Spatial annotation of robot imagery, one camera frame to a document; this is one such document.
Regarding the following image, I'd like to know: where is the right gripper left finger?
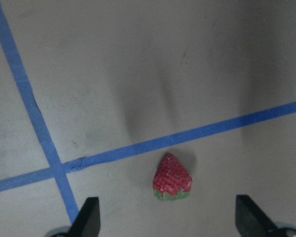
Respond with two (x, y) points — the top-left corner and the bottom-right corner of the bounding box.
(67, 197), (100, 237)

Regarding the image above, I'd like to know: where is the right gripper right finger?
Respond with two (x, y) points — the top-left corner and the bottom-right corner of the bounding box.
(235, 195), (276, 237)

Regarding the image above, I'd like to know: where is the red strawberry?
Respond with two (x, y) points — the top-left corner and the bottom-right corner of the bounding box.
(152, 153), (192, 201)

